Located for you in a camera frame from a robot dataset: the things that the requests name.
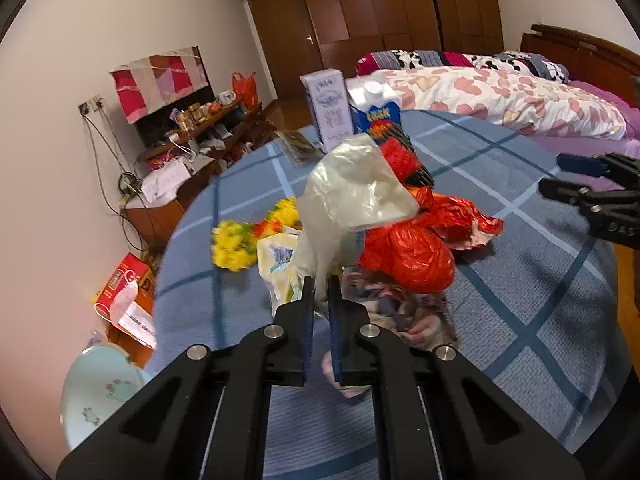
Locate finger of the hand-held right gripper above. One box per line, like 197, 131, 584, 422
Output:
556, 152, 640, 192
538, 177, 608, 211

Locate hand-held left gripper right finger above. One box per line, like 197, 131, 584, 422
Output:
327, 276, 586, 480

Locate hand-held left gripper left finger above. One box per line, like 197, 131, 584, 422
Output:
56, 275, 316, 480

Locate translucent white plastic bag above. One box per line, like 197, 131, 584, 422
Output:
290, 134, 420, 306

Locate white tissue packet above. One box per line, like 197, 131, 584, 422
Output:
256, 227, 312, 312

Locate pink printed plastic bag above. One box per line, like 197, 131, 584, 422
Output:
320, 265, 458, 398

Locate heart print quilt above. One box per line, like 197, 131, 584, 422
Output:
347, 66, 629, 141

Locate yellow artificial flowers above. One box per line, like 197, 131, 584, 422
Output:
211, 197, 302, 272

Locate red plastic bag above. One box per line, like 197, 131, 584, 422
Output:
359, 220, 457, 295

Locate red foil wrapper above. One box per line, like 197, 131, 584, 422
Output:
407, 185, 503, 252

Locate wooden bed headboard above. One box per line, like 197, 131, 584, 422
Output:
520, 23, 640, 107

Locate blue plaid tablecloth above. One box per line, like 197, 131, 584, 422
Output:
150, 107, 623, 479

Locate cow print blanket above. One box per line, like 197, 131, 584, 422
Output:
356, 50, 571, 84

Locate red snack packet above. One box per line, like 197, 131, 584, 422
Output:
380, 137, 420, 182

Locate small clear packet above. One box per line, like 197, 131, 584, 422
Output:
274, 129, 325, 167

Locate red cardboard box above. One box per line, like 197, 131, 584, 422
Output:
94, 252, 158, 367

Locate white flat box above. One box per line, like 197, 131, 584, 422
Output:
141, 162, 194, 205

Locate blue milk carton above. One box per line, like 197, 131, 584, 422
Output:
346, 81, 403, 144

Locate wooden television stand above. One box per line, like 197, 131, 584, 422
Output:
124, 100, 277, 248

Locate white milk carton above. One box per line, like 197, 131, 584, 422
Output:
299, 70, 354, 153

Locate light blue basin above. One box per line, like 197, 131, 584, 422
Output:
61, 342, 152, 453

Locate wooden wardrobe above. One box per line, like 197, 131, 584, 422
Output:
217, 0, 505, 107

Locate orange plastic bag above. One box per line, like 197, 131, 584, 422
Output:
231, 72, 259, 111

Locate black television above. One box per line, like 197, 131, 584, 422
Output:
134, 85, 217, 150

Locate wooden door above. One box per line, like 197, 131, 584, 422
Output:
245, 0, 325, 107

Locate red and white cover cloth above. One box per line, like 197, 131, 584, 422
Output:
110, 46, 210, 125

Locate dark rope bundle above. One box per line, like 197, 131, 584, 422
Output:
392, 124, 436, 190

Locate black cables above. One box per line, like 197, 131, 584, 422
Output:
82, 110, 147, 253

